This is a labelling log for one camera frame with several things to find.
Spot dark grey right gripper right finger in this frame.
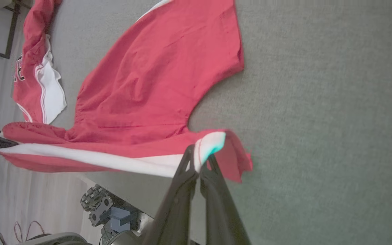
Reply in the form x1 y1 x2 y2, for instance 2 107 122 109
199 154 251 245

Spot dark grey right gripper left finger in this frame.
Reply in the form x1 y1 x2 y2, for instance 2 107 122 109
142 145 200 245

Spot red basketball jersey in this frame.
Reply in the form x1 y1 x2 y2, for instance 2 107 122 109
0 0 252 183

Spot grey robot wheeled base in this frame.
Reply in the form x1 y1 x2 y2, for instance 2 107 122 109
16 204 196 245

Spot red and white shorts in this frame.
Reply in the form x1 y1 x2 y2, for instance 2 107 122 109
12 0 67 125

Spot grey fabric sofa seat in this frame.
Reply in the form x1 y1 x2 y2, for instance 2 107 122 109
48 0 392 245

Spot red cable on floor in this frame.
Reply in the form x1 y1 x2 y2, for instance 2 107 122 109
13 220 47 243

